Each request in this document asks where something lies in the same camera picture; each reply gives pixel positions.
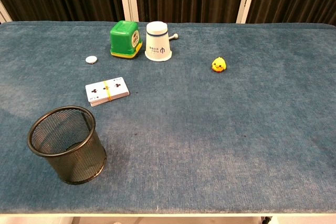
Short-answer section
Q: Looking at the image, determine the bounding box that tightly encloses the yellow rubber duck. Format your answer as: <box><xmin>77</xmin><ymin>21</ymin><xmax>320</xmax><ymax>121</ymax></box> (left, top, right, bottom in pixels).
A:
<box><xmin>211</xmin><ymin>56</ymin><xmax>228</xmax><ymax>73</ymax></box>

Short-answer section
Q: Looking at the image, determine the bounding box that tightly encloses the blue fabric table cover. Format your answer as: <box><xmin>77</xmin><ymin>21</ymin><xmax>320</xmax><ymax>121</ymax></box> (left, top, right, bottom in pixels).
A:
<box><xmin>0</xmin><ymin>20</ymin><xmax>336</xmax><ymax>215</ymax></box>

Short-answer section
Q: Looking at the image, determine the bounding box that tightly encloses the white paper cup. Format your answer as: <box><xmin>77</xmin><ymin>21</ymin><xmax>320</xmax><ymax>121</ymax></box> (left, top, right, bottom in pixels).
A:
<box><xmin>144</xmin><ymin>21</ymin><xmax>173</xmax><ymax>62</ymax></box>

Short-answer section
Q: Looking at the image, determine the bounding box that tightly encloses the yellow rubber band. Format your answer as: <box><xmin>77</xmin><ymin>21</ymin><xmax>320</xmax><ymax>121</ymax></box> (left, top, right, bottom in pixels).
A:
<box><xmin>103</xmin><ymin>80</ymin><xmax>113</xmax><ymax>103</ymax></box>

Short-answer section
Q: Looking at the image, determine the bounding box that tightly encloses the playing card deck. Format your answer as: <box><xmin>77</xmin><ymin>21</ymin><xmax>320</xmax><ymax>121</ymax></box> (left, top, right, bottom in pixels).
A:
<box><xmin>85</xmin><ymin>77</ymin><xmax>130</xmax><ymax>107</ymax></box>

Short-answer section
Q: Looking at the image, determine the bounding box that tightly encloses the green plastic jar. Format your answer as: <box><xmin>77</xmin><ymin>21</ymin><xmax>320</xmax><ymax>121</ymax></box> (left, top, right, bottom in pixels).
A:
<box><xmin>109</xmin><ymin>20</ymin><xmax>143</xmax><ymax>59</ymax></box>

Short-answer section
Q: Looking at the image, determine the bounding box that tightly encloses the black mesh pen cup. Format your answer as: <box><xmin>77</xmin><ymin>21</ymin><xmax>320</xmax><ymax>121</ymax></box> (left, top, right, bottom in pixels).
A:
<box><xmin>27</xmin><ymin>105</ymin><xmax>108</xmax><ymax>185</ymax></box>

